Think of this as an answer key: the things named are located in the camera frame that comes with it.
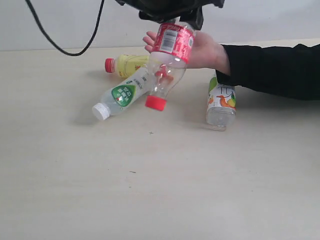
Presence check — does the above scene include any green label bottle white cap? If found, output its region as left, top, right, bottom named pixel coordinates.
left=92, top=67, right=153, bottom=121

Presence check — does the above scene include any white tea bottle fruit label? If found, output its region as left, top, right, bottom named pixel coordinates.
left=205, top=71, right=236, bottom=131

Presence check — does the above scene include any black sleeved forearm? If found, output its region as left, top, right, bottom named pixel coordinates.
left=214, top=44, right=320, bottom=101

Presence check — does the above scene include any clear bottle red label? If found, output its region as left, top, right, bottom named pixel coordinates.
left=145, top=21, right=196, bottom=111

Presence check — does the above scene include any yellow bottle with red cap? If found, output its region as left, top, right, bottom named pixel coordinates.
left=104, top=54, right=175, bottom=82

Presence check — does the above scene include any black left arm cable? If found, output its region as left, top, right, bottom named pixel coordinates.
left=24, top=0, right=106, bottom=57

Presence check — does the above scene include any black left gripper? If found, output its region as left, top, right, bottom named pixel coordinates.
left=117, top=0, right=225, bottom=29

